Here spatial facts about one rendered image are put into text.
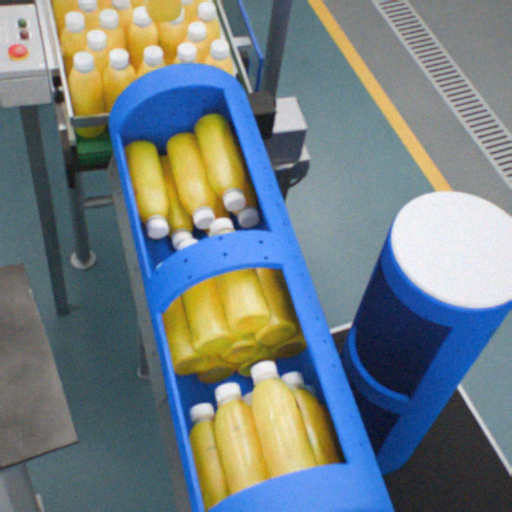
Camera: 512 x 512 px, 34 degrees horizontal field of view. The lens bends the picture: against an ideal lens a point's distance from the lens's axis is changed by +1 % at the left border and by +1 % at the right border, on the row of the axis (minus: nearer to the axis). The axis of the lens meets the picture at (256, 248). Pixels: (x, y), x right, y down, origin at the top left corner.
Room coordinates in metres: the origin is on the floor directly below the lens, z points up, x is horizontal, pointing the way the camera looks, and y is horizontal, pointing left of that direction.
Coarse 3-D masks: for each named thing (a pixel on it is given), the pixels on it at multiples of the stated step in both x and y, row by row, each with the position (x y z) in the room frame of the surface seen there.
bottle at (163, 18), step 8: (144, 0) 1.27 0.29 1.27; (152, 0) 1.25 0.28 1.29; (160, 0) 1.25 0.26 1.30; (168, 0) 1.26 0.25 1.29; (176, 0) 1.27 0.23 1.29; (152, 8) 1.25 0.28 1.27; (160, 8) 1.25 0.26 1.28; (168, 8) 1.26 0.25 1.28; (176, 8) 1.27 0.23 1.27; (152, 16) 1.25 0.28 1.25; (160, 16) 1.25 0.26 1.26; (168, 16) 1.25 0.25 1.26; (176, 16) 1.27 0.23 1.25
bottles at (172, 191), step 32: (128, 160) 1.04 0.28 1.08; (160, 160) 1.09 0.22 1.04; (192, 160) 1.05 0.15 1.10; (160, 192) 0.97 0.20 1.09; (192, 192) 0.98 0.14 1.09; (256, 192) 1.03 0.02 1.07; (160, 224) 0.90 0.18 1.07; (192, 224) 0.96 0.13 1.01; (288, 288) 0.82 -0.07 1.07; (192, 352) 0.64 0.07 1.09; (224, 352) 0.66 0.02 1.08; (256, 352) 0.68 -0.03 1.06; (288, 352) 0.71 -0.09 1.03; (192, 416) 0.55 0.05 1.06; (192, 448) 0.49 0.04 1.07; (224, 480) 0.44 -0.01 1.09
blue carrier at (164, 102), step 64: (192, 64) 1.17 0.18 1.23; (128, 128) 1.12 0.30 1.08; (192, 128) 1.17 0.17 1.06; (256, 128) 1.10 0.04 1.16; (128, 192) 0.92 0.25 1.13; (192, 256) 0.75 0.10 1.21; (256, 256) 0.76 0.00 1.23; (320, 320) 0.69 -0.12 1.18; (192, 384) 0.64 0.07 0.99; (320, 384) 0.66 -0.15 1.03
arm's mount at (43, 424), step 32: (0, 288) 0.74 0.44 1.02; (0, 320) 0.68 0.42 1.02; (32, 320) 0.69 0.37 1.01; (0, 352) 0.62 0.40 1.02; (32, 352) 0.63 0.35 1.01; (0, 384) 0.56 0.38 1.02; (32, 384) 0.58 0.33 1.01; (0, 416) 0.51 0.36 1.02; (32, 416) 0.52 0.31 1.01; (64, 416) 0.53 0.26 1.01; (0, 448) 0.46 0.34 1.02; (32, 448) 0.47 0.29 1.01
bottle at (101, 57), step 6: (84, 48) 1.33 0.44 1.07; (90, 48) 1.32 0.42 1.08; (102, 48) 1.33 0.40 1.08; (108, 48) 1.34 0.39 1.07; (96, 54) 1.32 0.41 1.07; (102, 54) 1.32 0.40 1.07; (108, 54) 1.33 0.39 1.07; (96, 60) 1.31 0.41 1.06; (102, 60) 1.31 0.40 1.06; (108, 60) 1.32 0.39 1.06; (96, 66) 1.31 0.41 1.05; (102, 66) 1.31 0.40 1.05; (102, 72) 1.31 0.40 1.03; (102, 78) 1.31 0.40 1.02; (102, 84) 1.31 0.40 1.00
